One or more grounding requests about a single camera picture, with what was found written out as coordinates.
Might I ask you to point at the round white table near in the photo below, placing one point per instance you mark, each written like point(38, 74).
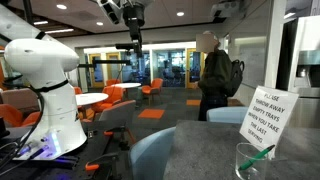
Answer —
point(88, 99)

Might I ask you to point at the orange-handled clamp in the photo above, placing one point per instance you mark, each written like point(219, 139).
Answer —
point(110, 132)
point(104, 167)

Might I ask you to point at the grey lounge chair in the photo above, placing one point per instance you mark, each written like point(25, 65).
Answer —
point(120, 114)

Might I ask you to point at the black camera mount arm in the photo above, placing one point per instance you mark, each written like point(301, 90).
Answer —
point(94, 63)

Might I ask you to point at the round white table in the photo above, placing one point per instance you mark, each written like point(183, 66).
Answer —
point(126, 86)
point(88, 99)

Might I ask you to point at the orange chair middle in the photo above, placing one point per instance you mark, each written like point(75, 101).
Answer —
point(115, 95)

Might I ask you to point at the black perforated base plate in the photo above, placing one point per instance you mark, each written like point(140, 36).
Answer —
point(70, 166)

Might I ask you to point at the clear glass cup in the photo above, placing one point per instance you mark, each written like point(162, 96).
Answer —
point(245, 151)

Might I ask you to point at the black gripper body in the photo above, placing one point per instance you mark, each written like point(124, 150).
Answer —
point(134, 19)

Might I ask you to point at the black backpack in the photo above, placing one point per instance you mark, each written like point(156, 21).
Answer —
point(236, 77)

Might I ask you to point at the near blue chair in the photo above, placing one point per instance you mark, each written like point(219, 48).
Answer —
point(148, 157)

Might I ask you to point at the orange-handled clamp far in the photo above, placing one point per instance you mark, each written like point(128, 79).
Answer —
point(110, 132)

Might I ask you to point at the round white table far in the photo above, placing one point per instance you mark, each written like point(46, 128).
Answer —
point(126, 86)

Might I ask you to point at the green pen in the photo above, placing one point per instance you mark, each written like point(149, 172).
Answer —
point(258, 156)

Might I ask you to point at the black camera on mount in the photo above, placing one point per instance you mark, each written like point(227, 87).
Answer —
point(135, 46)

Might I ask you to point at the person in dark jacket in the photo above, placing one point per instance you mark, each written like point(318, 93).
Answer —
point(216, 74)

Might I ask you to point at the orange armchair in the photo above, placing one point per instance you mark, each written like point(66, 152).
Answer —
point(153, 89)

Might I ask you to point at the blue chair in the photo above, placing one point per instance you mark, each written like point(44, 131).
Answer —
point(148, 157)
point(233, 114)

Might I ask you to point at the white paper sign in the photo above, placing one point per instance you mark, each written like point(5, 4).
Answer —
point(267, 116)

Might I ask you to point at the stainless refrigerator dispenser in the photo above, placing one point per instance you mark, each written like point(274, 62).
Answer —
point(304, 75)

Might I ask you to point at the far blue chair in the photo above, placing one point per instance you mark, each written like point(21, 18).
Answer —
point(233, 114)

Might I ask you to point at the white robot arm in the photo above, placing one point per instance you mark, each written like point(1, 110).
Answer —
point(44, 61)

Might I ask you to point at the orange-handled clamp near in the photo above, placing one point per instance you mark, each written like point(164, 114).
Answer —
point(104, 167)

